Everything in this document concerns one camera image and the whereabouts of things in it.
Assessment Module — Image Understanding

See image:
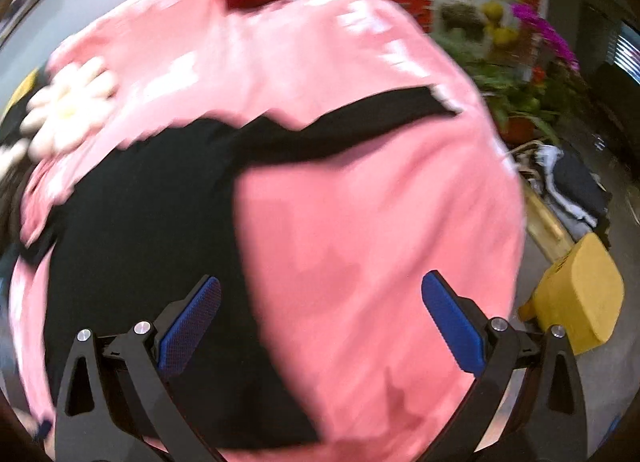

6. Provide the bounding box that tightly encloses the black small garment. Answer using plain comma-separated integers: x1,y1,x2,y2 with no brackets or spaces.
11,86,451,450

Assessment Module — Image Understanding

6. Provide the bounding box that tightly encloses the pile of dark clothes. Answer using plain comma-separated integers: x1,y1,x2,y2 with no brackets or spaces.
511,141,612,249

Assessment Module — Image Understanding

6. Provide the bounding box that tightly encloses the yellow upholstered stool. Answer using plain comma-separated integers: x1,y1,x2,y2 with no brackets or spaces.
518,233,625,355

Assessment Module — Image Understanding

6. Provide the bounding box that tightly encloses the pink butterfly bed blanket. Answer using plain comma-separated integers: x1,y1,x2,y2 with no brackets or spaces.
21,0,524,461

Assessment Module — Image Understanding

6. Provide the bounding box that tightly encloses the white daisy flower pillow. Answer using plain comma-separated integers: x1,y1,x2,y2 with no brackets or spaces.
20,56,118,163

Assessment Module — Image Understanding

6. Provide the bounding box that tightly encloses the potted plant with purple flowers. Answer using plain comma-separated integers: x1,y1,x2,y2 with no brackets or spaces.
434,2,587,147

